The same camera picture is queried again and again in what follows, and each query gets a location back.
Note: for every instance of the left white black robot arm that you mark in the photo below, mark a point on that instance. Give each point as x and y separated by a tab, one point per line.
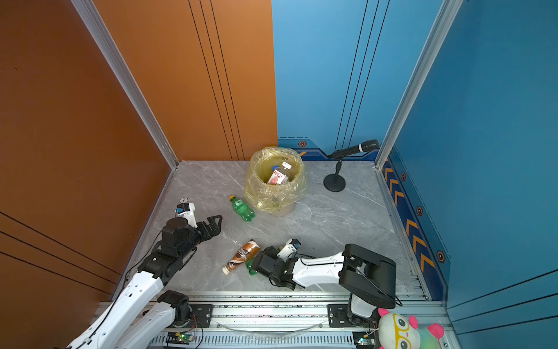
139	313

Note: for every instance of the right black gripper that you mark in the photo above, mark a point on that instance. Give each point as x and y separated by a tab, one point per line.
269	252

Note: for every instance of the left aluminium corner post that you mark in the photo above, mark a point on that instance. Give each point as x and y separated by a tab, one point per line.
94	23

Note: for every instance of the green circuit board left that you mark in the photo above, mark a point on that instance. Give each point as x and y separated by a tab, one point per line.
180	338

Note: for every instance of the brown coffee drink bottle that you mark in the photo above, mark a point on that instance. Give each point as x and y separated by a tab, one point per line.
243	255

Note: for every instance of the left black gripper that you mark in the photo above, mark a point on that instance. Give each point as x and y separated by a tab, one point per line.
214	230

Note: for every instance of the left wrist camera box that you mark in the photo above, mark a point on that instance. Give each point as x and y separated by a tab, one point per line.
186	211

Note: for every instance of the bin with yellow bag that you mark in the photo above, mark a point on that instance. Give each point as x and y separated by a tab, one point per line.
275	200

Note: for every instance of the plush toy with glasses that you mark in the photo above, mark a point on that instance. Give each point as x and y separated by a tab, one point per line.
396	331

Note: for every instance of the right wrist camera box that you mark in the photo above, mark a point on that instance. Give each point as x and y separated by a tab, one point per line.
290	248

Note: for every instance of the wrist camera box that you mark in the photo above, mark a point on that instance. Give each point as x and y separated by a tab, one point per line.
186	211
290	248

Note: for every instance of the right aluminium corner post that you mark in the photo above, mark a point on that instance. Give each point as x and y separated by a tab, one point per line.
437	35

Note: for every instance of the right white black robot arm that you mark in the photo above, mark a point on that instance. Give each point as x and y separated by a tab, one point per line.
369	277

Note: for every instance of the aluminium corner post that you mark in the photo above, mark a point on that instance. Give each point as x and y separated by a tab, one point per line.
437	35
94	23

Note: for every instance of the green soda bottle front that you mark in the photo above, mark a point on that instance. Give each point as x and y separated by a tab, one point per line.
249	266

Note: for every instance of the guava juice bottle white cap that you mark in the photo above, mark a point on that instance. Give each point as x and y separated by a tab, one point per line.
282	175

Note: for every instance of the green soda bottle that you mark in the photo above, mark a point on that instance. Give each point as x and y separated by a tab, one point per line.
249	266
242	209

